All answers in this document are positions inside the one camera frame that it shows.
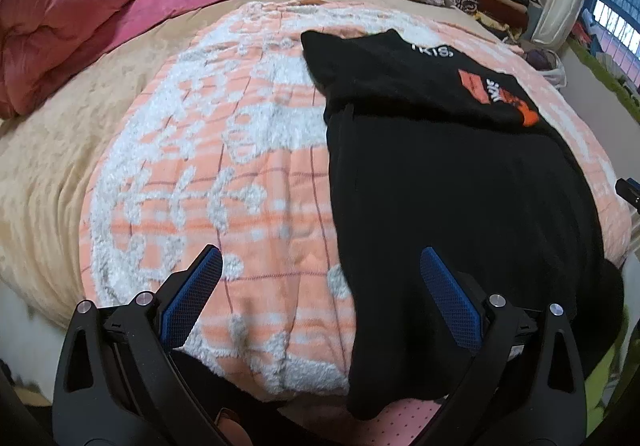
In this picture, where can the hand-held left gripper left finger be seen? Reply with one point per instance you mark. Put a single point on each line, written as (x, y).
(192, 296)

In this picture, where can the pile of windowsill clutter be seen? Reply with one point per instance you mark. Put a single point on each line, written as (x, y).
(607, 58)

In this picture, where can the beige bed sheet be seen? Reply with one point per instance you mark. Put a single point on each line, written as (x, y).
(60, 151)

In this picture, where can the pink duvet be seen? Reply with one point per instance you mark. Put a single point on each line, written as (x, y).
(75, 16)

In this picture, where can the person's pink dotted clothing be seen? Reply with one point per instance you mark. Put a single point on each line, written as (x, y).
(405, 426)

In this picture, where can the person's left hand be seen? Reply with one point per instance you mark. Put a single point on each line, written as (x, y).
(231, 423)

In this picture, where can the purple grey clothes in bag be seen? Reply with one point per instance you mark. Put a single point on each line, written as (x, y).
(539, 58)

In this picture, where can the orange and white checked blanket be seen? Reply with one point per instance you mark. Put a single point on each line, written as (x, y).
(225, 176)

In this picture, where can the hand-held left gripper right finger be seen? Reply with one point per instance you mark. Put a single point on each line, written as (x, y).
(450, 301)

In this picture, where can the barred window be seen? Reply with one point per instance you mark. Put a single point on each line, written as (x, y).
(617, 11)

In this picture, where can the white plastic bag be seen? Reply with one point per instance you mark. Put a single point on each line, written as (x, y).
(557, 73)

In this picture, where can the yellow green cloth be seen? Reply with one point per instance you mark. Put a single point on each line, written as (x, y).
(602, 386)

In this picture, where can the green windowsill mat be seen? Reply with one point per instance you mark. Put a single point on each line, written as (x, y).
(600, 71)

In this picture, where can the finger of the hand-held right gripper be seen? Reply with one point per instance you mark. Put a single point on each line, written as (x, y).
(629, 192)

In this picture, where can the black sweater with orange cuffs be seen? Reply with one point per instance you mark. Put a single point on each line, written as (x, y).
(450, 176)

